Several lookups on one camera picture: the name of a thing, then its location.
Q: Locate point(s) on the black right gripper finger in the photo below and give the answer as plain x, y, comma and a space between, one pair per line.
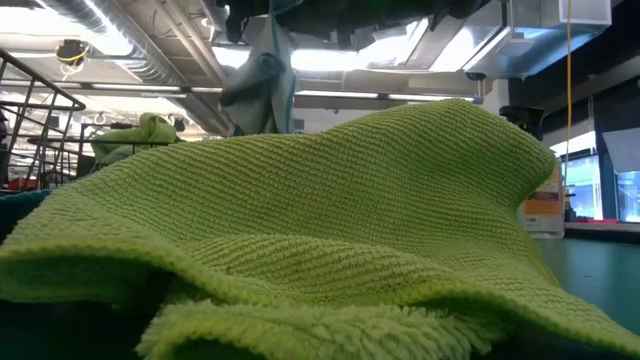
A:
236, 22

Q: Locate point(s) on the pale green microfiber towel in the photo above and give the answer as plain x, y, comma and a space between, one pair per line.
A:
150, 131

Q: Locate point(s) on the lime green microfiber towel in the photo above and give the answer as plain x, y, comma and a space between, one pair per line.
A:
320, 210

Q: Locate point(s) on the long tube light fixture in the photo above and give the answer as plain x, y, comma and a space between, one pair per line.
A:
350, 94

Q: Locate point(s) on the clear spray bottle orange label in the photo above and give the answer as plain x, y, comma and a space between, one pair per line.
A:
542, 205

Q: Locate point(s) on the green table mat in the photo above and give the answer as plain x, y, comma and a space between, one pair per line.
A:
600, 280

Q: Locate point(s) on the shiny round air duct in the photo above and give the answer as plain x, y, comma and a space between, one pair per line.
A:
220, 12

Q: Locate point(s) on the silver rectangular air duct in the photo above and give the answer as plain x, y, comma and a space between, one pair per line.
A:
525, 50

